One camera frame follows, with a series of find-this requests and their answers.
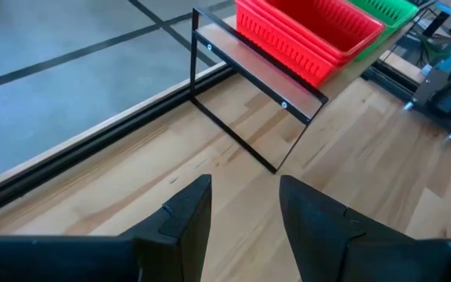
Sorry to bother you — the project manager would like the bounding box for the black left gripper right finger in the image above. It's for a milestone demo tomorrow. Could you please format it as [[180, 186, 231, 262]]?
[[279, 175, 451, 282]]

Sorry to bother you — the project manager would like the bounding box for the black aluminium rig frame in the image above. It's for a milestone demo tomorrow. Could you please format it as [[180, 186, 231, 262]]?
[[0, 58, 451, 222]]

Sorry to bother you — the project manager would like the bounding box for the wooden shelf black metal frame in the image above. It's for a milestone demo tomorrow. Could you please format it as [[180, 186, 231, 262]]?
[[189, 6, 417, 175]]

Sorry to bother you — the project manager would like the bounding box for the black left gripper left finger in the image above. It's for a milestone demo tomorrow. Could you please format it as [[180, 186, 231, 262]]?
[[0, 174, 213, 282]]

